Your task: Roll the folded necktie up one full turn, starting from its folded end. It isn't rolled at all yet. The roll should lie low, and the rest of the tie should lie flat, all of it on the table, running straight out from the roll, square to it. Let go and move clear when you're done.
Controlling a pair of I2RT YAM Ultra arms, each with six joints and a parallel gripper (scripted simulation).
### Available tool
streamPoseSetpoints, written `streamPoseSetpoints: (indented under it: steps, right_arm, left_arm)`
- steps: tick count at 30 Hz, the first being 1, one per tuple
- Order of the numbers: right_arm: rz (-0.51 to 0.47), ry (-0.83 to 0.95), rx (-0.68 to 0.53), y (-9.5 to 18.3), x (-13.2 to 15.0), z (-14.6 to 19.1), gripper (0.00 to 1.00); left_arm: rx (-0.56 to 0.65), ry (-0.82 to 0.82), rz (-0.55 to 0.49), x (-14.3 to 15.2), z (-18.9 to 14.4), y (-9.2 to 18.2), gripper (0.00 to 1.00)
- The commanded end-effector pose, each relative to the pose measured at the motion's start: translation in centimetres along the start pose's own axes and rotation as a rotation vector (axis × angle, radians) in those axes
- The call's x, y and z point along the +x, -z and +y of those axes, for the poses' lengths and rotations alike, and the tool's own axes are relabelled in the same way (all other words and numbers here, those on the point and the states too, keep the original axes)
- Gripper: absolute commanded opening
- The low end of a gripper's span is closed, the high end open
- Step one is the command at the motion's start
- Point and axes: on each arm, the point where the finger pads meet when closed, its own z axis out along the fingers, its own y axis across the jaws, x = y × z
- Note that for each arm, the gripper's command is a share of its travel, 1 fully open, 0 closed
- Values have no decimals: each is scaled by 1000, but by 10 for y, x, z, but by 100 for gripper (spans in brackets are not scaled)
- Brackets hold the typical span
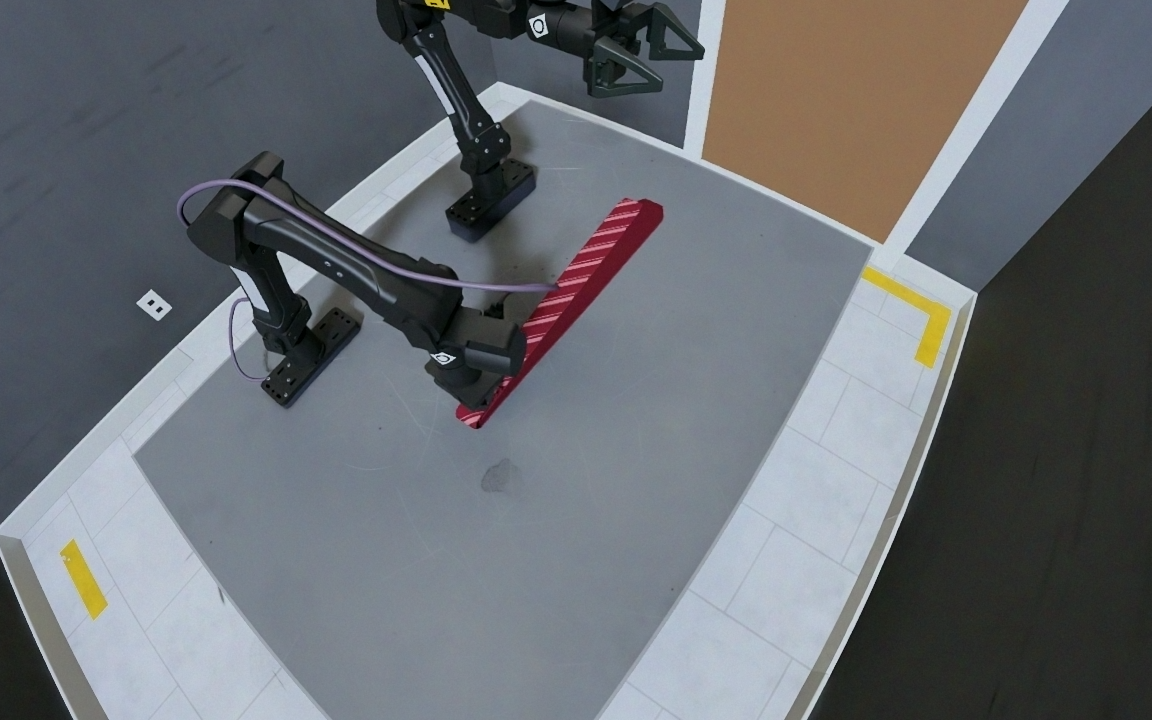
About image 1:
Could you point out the red striped necktie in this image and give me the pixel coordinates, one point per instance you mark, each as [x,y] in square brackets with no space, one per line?
[616,240]

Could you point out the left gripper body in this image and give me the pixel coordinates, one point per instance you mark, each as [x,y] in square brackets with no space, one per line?
[603,22]

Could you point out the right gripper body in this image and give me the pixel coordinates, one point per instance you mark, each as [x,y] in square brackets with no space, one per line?
[467,385]

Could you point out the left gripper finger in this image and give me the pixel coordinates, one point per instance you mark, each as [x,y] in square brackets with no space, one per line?
[662,17]
[606,51]

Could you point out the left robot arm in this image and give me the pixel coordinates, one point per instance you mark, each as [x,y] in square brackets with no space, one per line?
[483,141]

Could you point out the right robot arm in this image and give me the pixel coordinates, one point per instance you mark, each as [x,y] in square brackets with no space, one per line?
[281,219]

